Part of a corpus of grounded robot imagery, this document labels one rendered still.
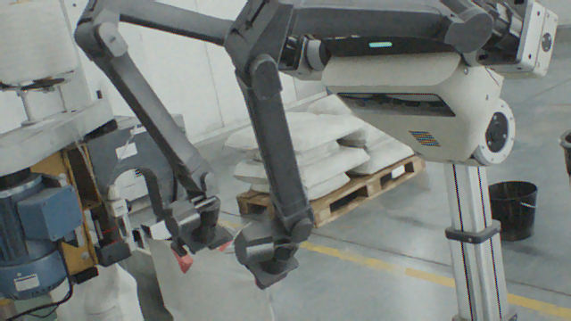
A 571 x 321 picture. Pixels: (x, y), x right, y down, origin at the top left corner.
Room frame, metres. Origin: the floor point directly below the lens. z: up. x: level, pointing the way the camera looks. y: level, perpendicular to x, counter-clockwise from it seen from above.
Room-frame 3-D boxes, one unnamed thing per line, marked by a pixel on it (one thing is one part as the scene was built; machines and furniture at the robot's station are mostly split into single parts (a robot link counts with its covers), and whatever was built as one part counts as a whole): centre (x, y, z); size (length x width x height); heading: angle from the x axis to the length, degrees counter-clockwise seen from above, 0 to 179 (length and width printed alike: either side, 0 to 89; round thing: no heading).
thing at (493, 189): (3.63, -1.15, 0.13); 0.30 x 0.30 x 0.26
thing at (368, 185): (4.99, -0.28, 0.07); 1.20 x 0.82 x 0.14; 130
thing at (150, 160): (1.92, 0.49, 1.21); 0.30 x 0.25 x 0.30; 38
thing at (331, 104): (5.21, -0.52, 0.56); 0.67 x 0.43 x 0.15; 38
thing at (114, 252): (1.75, 0.51, 1.04); 0.08 x 0.06 x 0.05; 128
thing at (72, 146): (1.79, 0.58, 1.26); 0.22 x 0.05 x 0.16; 38
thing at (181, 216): (1.49, 0.24, 1.20); 0.11 x 0.09 x 0.12; 130
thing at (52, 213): (1.43, 0.52, 1.25); 0.10 x 0.08 x 0.12; 153
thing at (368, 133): (5.03, -0.64, 0.44); 0.68 x 0.44 x 0.15; 128
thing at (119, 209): (1.72, 0.45, 1.14); 0.05 x 0.04 x 0.16; 128
